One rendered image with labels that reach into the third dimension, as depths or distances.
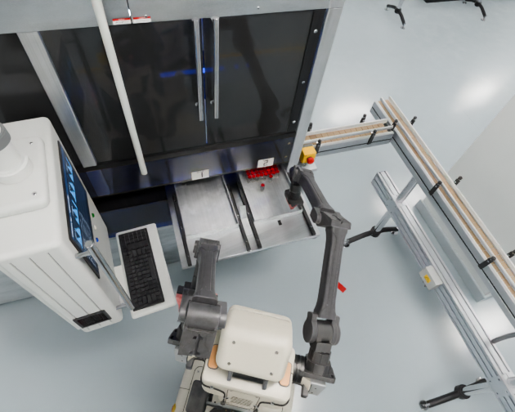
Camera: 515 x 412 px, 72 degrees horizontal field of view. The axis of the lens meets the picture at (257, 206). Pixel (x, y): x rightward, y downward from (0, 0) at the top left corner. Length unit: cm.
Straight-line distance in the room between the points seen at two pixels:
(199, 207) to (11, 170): 94
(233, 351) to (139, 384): 144
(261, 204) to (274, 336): 92
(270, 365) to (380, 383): 160
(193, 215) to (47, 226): 87
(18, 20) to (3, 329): 203
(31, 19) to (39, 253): 63
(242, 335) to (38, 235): 61
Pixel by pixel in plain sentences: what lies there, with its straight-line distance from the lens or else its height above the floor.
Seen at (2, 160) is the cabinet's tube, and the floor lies 167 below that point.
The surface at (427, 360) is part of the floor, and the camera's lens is 282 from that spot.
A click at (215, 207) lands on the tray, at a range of 183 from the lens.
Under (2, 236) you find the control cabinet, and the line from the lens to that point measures 114.
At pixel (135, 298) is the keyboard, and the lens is 173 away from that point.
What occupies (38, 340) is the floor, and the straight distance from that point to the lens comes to 273.
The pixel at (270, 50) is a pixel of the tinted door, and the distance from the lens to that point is 141.
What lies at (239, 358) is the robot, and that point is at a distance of 111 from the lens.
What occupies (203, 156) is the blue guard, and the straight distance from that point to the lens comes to 168.
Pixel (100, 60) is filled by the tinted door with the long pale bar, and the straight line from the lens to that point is 132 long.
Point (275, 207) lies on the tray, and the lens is 186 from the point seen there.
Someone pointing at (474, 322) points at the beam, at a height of 55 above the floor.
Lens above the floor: 243
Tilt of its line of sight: 57 degrees down
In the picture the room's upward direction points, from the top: 10 degrees clockwise
